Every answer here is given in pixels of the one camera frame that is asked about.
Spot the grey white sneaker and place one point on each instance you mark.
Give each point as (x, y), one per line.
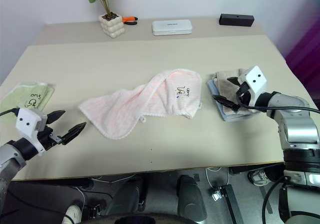
(258, 178)

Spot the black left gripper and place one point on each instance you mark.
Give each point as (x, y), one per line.
(47, 137)

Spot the black rectangular box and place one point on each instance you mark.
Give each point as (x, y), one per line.
(236, 20)

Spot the folded green towel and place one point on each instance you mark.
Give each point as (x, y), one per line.
(25, 91)

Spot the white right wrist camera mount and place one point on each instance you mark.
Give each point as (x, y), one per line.
(255, 80)

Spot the pink terry towel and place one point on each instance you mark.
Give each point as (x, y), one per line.
(125, 108)

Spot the black metal bar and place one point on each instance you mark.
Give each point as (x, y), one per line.
(231, 201)

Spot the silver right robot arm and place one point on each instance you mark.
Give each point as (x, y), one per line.
(298, 131)

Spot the potted plant in white pot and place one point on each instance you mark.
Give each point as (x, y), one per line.
(112, 27)

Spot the folded beige towel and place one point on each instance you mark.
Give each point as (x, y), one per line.
(225, 86)

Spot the white flat case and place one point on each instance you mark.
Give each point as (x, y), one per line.
(172, 27)

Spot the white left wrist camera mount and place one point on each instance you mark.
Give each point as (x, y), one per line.
(28, 123)

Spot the folded light blue towel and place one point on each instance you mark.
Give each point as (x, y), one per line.
(232, 118)

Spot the dark rounded shape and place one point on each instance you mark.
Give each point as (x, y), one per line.
(190, 196)

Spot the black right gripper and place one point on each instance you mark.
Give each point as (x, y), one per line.
(244, 95)

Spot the orange and black pliers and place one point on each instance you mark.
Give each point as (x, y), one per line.
(130, 20)

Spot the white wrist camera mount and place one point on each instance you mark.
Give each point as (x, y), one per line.
(28, 123)
(255, 80)

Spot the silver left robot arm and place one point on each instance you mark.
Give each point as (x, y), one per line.
(10, 157)

